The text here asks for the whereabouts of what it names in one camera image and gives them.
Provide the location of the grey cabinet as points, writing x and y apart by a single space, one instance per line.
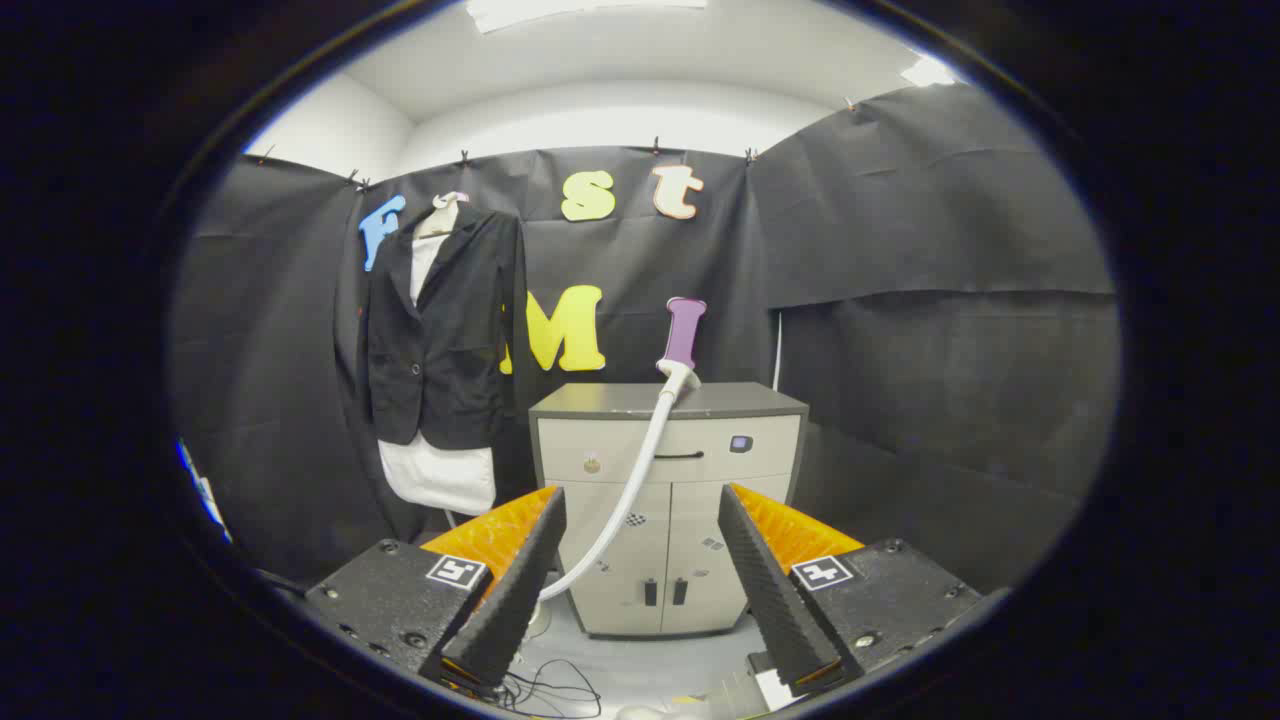
760 470

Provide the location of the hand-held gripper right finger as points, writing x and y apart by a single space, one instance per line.
775 600

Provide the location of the black blazer jacket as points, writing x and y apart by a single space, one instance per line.
460 330

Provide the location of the white garment steamer head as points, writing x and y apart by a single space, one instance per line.
677 378

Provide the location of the row of black cloth clips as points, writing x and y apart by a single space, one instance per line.
463 157

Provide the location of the small display screen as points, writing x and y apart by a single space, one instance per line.
200 485

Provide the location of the black backdrop cloth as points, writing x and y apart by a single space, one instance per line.
900 300

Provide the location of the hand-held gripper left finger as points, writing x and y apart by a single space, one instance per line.
520 590

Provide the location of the long ceiling light panel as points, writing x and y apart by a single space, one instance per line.
520 12

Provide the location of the white clothes hanger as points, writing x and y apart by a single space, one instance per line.
443 215

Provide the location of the small ceiling light panel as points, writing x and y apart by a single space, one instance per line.
928 72

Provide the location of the white shirt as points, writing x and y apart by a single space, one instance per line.
440 475

